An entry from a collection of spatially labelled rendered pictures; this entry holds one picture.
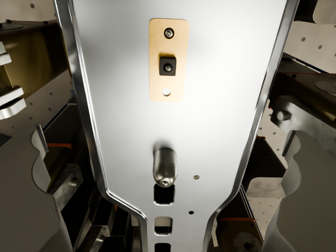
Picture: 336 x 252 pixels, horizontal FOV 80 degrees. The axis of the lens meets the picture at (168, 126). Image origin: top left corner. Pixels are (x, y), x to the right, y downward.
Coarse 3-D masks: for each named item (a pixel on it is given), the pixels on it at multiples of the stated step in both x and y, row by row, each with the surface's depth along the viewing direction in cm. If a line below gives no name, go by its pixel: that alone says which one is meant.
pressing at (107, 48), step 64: (64, 0) 18; (128, 0) 18; (192, 0) 18; (256, 0) 18; (128, 64) 21; (192, 64) 21; (256, 64) 21; (128, 128) 25; (192, 128) 25; (256, 128) 26; (128, 192) 32; (192, 192) 32
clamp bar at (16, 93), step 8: (0, 56) 15; (8, 56) 16; (0, 64) 15; (0, 88) 17; (8, 88) 17; (16, 88) 17; (0, 96) 16; (8, 96) 16; (16, 96) 17; (0, 104) 16
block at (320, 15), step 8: (304, 0) 22; (312, 0) 20; (320, 0) 20; (328, 0) 20; (304, 8) 22; (312, 8) 20; (320, 8) 20; (328, 8) 20; (296, 16) 23; (304, 16) 22; (312, 16) 21; (320, 16) 21; (328, 16) 21
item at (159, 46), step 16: (160, 32) 19; (176, 32) 19; (160, 48) 20; (176, 48) 20; (160, 64) 20; (176, 64) 21; (160, 80) 22; (176, 80) 22; (160, 96) 23; (176, 96) 23
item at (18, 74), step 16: (0, 32) 17; (16, 32) 18; (32, 32) 20; (48, 32) 22; (16, 48) 17; (32, 48) 19; (48, 48) 22; (16, 64) 17; (32, 64) 19; (48, 64) 22; (64, 64) 26; (0, 80) 17; (16, 80) 17; (32, 80) 19; (48, 80) 22
